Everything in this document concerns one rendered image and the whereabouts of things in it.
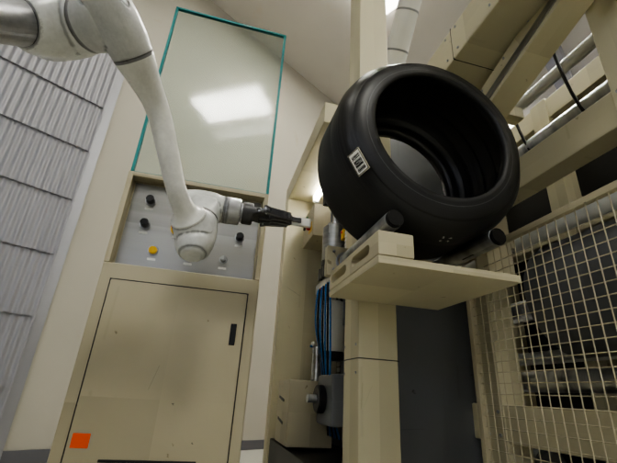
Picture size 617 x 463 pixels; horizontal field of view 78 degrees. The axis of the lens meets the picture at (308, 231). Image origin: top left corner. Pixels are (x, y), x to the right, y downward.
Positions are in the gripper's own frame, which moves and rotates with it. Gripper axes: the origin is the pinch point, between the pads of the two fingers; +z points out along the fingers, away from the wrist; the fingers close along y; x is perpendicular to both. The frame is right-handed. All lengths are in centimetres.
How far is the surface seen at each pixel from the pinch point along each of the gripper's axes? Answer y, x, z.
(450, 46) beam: -29, -66, 45
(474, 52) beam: -35, -58, 50
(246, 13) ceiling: 234, -385, -47
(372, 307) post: -6.6, 27.9, 23.5
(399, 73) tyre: -45, -29, 16
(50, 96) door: 166, -151, -179
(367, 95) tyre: -44.7, -18.0, 6.5
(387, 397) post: -7, 53, 28
